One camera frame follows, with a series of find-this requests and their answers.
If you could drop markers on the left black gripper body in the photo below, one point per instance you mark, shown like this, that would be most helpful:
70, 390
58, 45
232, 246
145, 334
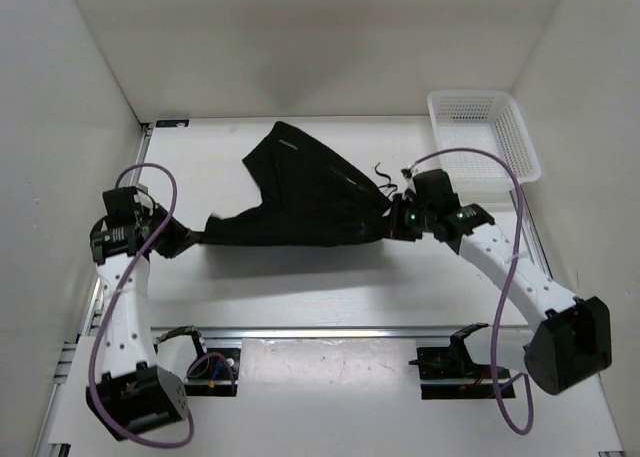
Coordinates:
170, 242

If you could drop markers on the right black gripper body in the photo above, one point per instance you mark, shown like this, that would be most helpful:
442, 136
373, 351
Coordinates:
409, 220

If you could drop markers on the black shorts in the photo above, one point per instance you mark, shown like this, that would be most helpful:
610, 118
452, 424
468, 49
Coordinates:
310, 196

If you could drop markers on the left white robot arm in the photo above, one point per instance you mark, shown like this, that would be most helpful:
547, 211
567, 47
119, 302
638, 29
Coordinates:
139, 380

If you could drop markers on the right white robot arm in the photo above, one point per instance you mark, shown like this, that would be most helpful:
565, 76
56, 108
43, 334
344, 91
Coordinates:
568, 338

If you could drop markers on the blue label sticker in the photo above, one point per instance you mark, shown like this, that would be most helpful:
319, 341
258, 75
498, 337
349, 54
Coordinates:
172, 123

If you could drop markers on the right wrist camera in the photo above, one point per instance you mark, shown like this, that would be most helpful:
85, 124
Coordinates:
410, 173

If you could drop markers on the aluminium rail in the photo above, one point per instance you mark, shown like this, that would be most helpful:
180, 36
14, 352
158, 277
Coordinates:
276, 333

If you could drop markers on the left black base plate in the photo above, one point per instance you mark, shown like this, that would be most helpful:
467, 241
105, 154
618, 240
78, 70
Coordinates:
207, 368

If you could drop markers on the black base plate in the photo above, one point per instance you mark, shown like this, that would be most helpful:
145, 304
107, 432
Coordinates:
207, 368
442, 378

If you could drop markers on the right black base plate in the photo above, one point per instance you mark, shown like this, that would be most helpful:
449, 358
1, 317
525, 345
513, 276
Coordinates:
442, 378

